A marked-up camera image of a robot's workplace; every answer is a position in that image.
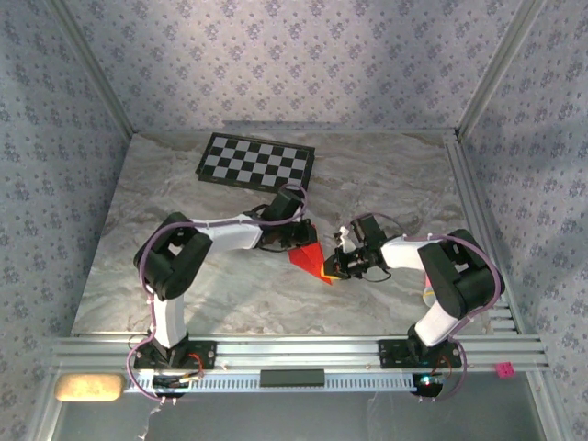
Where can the red paper sheet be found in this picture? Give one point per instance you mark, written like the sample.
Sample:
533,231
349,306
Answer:
310,259

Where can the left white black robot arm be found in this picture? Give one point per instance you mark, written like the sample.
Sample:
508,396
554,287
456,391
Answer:
229,232

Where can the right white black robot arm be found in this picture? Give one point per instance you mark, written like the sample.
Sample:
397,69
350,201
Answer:
402,255

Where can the white pink cylinder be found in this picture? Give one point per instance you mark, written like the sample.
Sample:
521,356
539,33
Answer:
428,296

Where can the black white checkerboard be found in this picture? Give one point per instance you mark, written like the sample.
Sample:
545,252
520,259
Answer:
255,163

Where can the thin aluminium bar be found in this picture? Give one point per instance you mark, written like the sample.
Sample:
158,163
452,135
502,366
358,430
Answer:
344,126

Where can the black rectangular box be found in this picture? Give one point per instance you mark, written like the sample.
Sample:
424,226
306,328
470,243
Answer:
291,378

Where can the circuit board with green light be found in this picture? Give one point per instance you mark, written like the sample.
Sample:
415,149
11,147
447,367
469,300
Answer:
427,382

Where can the pink cube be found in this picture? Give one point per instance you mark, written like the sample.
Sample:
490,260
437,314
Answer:
505,369

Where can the yellow sponge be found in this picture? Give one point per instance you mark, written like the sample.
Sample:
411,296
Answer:
89,387

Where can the wide aluminium extrusion rail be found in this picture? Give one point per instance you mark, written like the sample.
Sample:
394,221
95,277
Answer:
294,351

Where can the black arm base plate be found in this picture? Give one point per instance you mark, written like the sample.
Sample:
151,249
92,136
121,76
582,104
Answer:
390,353
204,356

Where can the aluminium table edge rail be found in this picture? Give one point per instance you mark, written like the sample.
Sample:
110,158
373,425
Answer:
471,193

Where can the aluminium frame leg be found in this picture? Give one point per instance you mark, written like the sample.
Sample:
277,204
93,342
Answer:
46,409
546,409

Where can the aluminium frame post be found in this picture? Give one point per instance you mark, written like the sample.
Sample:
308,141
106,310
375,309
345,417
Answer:
95,69
497,69

